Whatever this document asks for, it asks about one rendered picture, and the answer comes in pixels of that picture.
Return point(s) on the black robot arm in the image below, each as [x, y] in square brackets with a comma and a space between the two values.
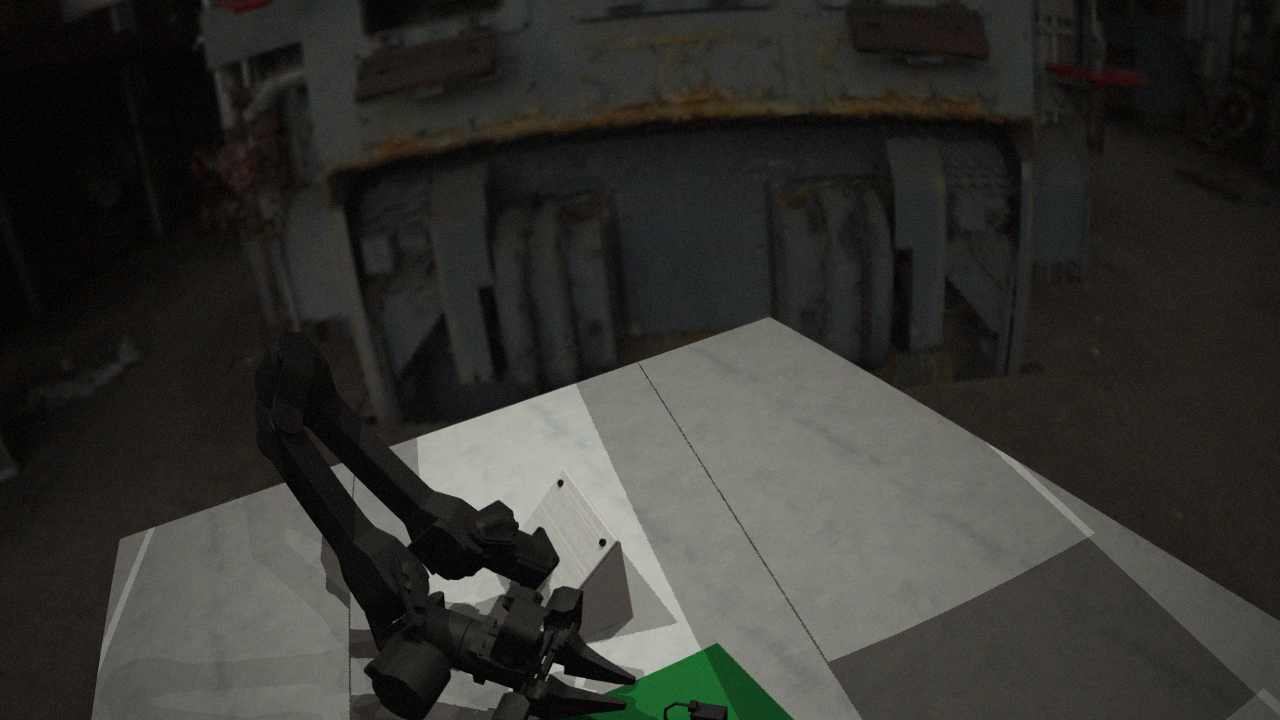
[294, 387]

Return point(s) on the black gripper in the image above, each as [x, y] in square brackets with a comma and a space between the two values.
[548, 699]

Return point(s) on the green circuit board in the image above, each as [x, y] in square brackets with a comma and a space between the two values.
[709, 676]

